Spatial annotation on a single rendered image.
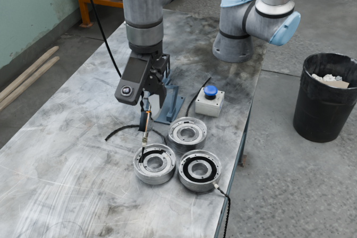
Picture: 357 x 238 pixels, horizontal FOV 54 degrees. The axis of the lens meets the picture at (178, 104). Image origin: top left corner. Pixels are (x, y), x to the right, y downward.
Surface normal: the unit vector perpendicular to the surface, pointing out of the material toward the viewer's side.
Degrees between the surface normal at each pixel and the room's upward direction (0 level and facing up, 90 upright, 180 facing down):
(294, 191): 0
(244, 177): 0
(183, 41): 0
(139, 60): 29
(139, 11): 90
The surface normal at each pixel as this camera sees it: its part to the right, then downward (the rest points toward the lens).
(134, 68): -0.10, -0.36
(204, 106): -0.33, 0.62
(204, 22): 0.00, -0.76
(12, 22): 0.95, 0.21
